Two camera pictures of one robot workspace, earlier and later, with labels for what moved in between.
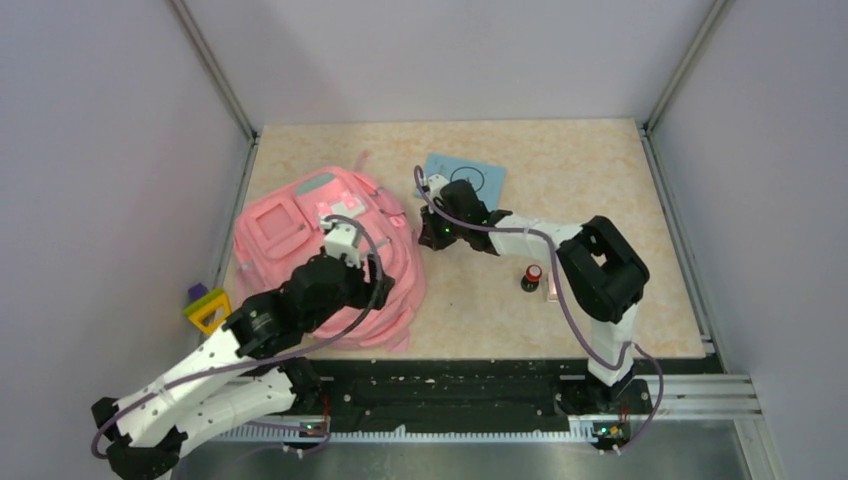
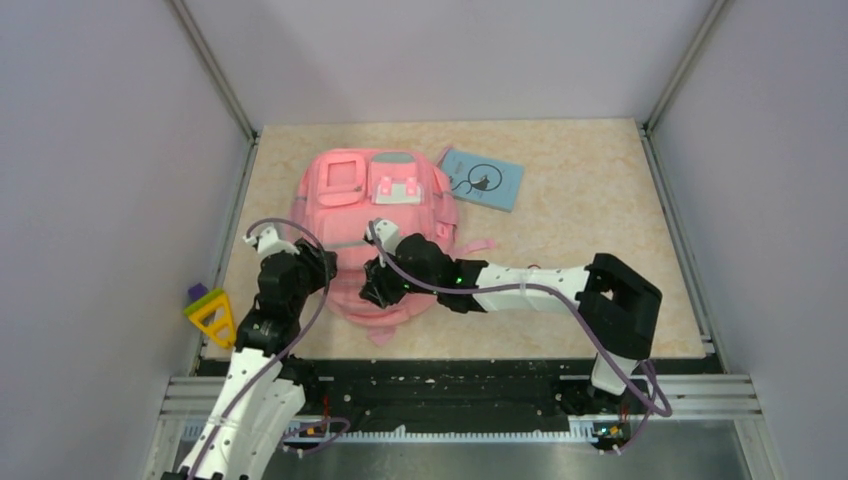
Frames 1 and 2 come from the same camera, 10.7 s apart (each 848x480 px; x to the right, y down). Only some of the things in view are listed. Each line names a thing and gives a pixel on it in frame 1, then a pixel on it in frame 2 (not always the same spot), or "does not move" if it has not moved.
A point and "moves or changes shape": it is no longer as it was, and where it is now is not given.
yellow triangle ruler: x=199 y=311 does not move
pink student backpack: x=279 y=230 moves or changes shape
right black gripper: x=430 y=236 → x=378 y=288
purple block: x=197 y=291 does not move
